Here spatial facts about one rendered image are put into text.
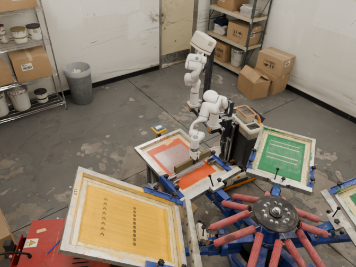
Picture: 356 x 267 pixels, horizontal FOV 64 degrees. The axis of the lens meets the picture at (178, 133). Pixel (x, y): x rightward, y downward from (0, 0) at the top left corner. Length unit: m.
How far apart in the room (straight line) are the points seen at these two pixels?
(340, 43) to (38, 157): 5.17
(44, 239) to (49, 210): 1.64
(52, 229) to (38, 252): 0.18
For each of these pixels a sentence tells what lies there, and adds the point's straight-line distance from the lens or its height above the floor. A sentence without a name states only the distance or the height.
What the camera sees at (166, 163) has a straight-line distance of 2.79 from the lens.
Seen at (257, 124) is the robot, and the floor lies 0.91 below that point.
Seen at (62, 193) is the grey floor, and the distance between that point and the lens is 4.00.
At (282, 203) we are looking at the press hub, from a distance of 2.18.
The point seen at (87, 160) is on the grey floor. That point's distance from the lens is 4.35.
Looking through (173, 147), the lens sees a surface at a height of 0.96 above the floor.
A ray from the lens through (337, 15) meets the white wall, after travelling 5.76.
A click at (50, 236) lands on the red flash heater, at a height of 1.10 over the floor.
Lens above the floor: 2.90
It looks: 38 degrees down
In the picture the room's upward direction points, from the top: 3 degrees clockwise
